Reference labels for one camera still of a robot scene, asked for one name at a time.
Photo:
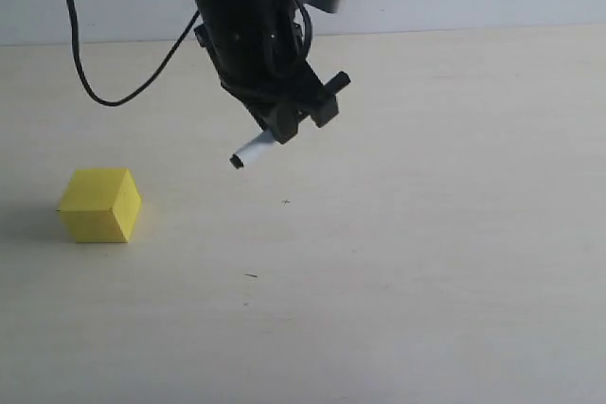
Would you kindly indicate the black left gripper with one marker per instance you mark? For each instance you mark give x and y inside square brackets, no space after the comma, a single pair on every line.
[268,74]

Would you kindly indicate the black and white marker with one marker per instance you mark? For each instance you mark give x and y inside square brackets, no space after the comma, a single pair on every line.
[252,150]

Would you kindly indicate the yellow cube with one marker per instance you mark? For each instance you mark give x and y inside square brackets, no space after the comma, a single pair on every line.
[100,205]

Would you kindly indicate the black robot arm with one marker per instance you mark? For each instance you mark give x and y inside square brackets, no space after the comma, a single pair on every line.
[259,14]

